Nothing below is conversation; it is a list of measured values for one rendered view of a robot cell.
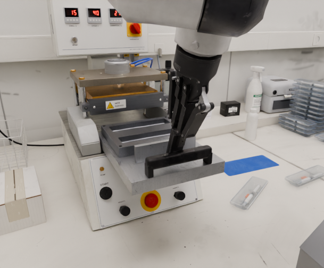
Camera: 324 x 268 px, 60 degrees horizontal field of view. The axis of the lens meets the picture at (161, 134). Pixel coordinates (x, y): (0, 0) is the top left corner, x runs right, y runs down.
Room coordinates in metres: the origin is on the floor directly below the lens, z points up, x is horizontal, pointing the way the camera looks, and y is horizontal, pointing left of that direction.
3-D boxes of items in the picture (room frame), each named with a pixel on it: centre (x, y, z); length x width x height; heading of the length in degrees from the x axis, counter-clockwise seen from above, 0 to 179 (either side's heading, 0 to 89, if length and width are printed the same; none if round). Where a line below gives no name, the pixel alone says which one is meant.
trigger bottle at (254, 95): (1.51, -0.51, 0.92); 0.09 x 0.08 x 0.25; 32
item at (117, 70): (0.94, 0.14, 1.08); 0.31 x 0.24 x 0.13; 115
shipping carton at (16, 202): (0.68, 0.41, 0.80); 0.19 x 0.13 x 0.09; 25
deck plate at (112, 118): (0.94, 0.16, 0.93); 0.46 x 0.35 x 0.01; 25
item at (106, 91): (0.91, 0.13, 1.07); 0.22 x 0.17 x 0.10; 115
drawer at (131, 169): (0.65, 0.02, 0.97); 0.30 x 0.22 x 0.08; 25
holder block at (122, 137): (0.69, 0.04, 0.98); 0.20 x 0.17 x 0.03; 115
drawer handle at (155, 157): (0.52, -0.04, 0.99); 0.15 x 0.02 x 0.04; 115
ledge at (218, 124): (1.47, -0.36, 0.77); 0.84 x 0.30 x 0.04; 115
